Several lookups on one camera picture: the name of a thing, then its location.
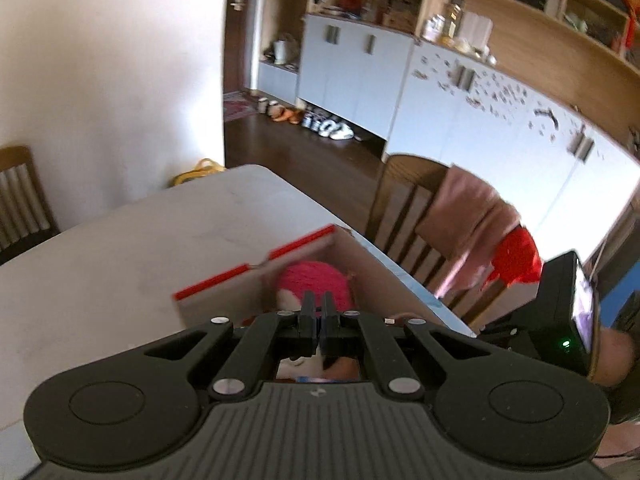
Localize pink towel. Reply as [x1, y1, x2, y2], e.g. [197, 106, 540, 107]
[415, 164, 522, 293]

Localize person's right hand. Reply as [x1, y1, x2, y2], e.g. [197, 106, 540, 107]
[592, 331, 635, 387]

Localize low white cabinet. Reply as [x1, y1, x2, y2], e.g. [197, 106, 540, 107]
[257, 60, 301, 106]

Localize white boxes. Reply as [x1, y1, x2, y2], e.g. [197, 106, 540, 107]
[462, 12, 493, 53]

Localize white sneakers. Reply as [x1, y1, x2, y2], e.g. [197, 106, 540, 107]
[320, 120, 355, 141]

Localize wooden chair with slatted back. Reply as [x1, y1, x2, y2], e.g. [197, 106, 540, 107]
[365, 155, 501, 331]
[0, 146, 61, 266]

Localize wooden shelf unit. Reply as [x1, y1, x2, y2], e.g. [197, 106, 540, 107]
[305, 0, 640, 151]

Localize red and white cardboard box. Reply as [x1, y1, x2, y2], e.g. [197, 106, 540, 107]
[172, 224, 477, 381]

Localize magenta knit plush toy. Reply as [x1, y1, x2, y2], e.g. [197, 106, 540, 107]
[272, 259, 357, 313]

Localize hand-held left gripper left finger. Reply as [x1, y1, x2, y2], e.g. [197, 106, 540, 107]
[144, 291, 319, 402]

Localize patterned door rug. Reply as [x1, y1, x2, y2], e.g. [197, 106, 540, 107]
[223, 91, 261, 122]

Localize white cabinet with stickers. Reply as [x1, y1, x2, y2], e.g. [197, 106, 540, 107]
[382, 40, 640, 261]

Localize brown wooden door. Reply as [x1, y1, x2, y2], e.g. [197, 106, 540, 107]
[223, 0, 263, 93]

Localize red cloth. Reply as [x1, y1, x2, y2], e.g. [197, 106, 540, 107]
[489, 227, 543, 286]

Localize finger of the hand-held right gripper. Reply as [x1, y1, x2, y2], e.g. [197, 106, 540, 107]
[479, 317, 537, 358]

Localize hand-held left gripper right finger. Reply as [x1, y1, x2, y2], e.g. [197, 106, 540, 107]
[321, 291, 494, 402]

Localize glass jar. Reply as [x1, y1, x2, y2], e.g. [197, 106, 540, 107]
[445, 0, 466, 41]

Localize grey bag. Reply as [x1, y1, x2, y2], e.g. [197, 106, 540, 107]
[272, 35, 300, 66]

